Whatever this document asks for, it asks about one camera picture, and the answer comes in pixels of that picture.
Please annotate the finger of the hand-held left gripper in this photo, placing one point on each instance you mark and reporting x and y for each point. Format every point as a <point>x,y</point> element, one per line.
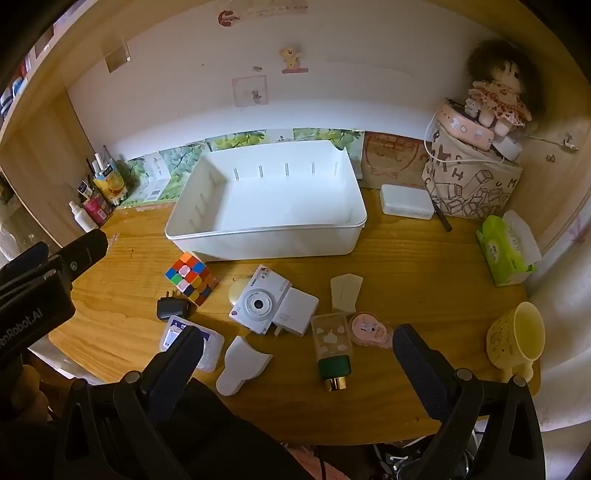
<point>25,257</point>
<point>85,249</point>

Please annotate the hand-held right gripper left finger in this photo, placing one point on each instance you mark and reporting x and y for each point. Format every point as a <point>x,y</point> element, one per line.
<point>182,357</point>

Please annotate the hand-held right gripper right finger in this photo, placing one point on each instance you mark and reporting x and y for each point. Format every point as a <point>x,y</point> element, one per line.
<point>415,364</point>

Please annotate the clear plastic case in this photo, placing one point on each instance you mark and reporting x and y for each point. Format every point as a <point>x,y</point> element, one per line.
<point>210,344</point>

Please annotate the black charger plug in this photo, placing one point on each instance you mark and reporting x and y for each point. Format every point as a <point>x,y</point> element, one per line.
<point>171,308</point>

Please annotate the pink round compact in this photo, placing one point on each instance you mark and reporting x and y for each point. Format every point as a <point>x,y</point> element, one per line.
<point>369,330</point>

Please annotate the colourful puzzle cube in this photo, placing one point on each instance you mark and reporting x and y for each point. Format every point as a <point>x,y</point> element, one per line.
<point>189,277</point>

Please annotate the perfume bottle with green cap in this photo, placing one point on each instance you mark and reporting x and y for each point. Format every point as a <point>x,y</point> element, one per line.
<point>332,341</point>

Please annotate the white compact camera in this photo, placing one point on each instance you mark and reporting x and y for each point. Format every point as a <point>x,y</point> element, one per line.
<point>258,304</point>

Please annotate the white power adapter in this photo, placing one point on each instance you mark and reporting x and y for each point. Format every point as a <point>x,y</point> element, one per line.
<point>298,311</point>

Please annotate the white plastic storage bin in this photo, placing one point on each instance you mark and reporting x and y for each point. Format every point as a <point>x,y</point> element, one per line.
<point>277,203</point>

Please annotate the white plastic bottle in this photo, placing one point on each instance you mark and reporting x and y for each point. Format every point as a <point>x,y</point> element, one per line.
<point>83,217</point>

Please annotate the yellow mug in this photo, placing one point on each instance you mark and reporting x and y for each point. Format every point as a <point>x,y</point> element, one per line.
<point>508,341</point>

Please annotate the small beige box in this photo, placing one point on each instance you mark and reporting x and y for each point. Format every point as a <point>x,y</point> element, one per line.
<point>346,293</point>

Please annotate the white carton box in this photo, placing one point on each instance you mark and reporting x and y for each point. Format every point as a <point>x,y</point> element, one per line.
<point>154,177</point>

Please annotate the grape print paper strip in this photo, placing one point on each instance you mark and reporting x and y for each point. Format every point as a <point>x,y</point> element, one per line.
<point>184,159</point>

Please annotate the green tissue pack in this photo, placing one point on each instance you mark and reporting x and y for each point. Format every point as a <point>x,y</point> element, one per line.
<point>503,249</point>

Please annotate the black pen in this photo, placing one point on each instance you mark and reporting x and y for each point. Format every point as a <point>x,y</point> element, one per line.
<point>442,217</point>

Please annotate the white lidded box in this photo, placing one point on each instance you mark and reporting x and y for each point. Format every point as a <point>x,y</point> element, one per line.
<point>406,201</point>

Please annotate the row of books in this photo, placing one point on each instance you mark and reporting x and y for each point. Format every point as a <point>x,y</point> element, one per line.
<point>14,87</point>

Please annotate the printed fabric bag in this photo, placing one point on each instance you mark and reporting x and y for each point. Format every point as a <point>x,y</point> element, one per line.
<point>471,184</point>

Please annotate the brown drawn cardboard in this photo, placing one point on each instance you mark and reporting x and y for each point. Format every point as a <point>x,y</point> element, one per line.
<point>392,157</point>

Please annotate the white charger block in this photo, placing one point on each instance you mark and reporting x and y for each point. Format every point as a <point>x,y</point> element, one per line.
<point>508,146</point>

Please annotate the pink round tin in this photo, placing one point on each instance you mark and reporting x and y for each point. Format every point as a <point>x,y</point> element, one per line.
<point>461,124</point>

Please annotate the rag doll with dark hair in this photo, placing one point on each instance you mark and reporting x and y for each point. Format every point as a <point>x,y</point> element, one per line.
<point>501,97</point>

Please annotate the clear wall hook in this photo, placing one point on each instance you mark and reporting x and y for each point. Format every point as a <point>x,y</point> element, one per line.
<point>117,55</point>

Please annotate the pink square wall sticker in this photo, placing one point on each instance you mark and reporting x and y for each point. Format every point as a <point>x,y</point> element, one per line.
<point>249,90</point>

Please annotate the bear wall sticker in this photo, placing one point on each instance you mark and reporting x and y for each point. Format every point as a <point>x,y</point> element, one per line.
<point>292,60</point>

